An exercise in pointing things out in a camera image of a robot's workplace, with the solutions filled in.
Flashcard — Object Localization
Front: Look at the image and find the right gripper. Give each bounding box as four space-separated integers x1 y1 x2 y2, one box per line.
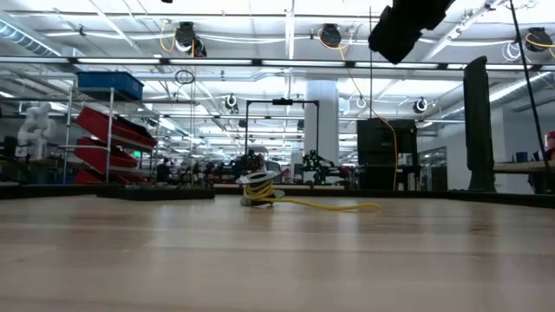
368 0 456 65

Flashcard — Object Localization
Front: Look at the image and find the yellow cord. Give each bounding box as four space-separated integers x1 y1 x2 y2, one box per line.
242 180 382 212

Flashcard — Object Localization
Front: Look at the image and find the black cord spool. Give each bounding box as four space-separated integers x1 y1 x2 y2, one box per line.
235 170 286 207

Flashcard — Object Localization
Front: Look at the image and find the thin black vertical pole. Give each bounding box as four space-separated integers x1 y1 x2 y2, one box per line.
368 60 374 120

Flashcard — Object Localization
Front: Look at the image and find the black monitor back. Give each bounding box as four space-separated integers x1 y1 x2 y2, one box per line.
356 118 419 166

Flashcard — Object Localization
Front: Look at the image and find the white round column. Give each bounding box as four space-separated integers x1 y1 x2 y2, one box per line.
304 80 341 183

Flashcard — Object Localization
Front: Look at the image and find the thin black slanted pole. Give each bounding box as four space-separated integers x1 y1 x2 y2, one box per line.
507 0 555 174

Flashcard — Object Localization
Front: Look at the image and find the wooden table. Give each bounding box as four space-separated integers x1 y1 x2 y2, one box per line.
493 159 555 195

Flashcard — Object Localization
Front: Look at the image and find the long LED light strip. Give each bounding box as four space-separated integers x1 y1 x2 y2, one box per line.
0 55 555 72

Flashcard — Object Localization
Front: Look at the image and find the dark background robot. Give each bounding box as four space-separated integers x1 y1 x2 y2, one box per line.
229 149 266 183

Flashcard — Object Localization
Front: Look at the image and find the person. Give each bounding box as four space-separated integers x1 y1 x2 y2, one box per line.
156 158 172 184

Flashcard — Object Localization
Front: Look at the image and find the blue storage bin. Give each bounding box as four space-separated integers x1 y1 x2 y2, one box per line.
76 71 145 101

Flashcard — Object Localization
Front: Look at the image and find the red storage bin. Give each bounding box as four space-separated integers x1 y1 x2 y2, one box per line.
72 137 139 174
75 107 159 152
71 168 148 186

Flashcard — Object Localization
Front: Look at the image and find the metal shelf rack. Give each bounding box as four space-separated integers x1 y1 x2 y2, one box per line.
60 86 162 186

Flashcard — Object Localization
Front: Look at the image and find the orange hanging cable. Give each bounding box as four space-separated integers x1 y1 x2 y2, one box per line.
317 29 399 191

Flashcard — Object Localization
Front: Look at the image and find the black gantry frame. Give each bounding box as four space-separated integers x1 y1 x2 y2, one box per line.
245 98 321 174

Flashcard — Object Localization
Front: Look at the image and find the black aluminium table frame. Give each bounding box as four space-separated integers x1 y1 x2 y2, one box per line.
0 184 555 210

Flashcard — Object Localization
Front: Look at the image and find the silver ventilation duct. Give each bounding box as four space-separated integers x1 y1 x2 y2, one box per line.
0 19 62 58

